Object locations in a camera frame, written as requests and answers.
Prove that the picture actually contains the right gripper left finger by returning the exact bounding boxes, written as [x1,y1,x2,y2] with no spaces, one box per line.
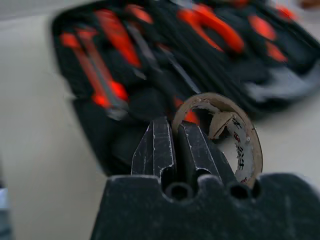
[130,116,176,178]

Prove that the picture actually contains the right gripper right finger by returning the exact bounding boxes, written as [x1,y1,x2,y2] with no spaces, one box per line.
[177,121,239,186]

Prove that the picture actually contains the black electrical tape roll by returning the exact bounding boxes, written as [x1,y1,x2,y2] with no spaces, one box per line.
[171,92,264,190]

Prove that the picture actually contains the black shaft screwdriver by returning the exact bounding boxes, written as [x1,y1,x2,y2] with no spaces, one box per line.
[154,41,201,126]

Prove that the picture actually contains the black orange utility knife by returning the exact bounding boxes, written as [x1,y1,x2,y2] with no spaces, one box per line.
[59,26,131,121]

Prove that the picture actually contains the orange tester pen screwdriver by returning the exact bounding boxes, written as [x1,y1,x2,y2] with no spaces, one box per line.
[94,8,144,70]

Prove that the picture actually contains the silver shaft screwdriver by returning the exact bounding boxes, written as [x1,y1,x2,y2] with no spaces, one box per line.
[124,3,166,76]

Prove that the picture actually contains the black tool case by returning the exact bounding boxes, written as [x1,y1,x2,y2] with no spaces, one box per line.
[48,0,320,177]

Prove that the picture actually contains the claw hammer orange black handle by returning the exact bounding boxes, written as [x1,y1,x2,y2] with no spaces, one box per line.
[244,12,320,106]

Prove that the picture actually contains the orange handled pliers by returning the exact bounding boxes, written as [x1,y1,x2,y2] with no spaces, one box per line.
[174,3,246,55]

